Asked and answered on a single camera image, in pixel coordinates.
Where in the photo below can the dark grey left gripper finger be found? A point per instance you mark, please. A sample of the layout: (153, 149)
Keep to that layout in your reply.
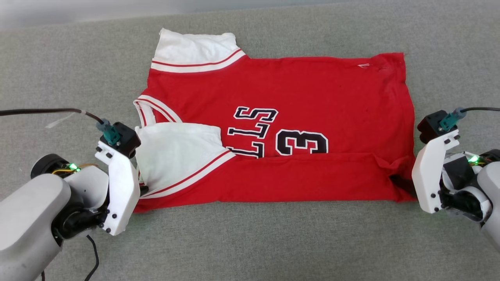
(143, 191)

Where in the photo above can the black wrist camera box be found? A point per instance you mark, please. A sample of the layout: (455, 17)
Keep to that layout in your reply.
(125, 138)
(429, 127)

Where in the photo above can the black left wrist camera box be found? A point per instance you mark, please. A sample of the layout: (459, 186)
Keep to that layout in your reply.
(125, 138)

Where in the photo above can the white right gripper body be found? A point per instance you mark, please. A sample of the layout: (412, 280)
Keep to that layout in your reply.
(427, 175)

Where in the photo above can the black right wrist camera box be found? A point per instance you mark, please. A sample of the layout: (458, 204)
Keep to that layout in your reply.
(429, 127)

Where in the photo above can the red basketball jersey white sleeves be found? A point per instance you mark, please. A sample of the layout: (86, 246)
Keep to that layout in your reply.
(312, 89)

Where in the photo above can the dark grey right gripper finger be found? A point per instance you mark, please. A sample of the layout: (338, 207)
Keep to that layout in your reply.
(402, 185)

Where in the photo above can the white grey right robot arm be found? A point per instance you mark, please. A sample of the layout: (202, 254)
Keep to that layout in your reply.
(476, 187)

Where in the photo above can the clear tape strip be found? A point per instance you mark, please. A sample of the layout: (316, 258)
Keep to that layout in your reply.
(62, 119)

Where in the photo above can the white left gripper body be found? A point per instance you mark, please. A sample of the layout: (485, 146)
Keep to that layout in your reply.
(123, 187)

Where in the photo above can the grey fabric sofa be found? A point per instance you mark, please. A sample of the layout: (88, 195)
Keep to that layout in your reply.
(254, 242)

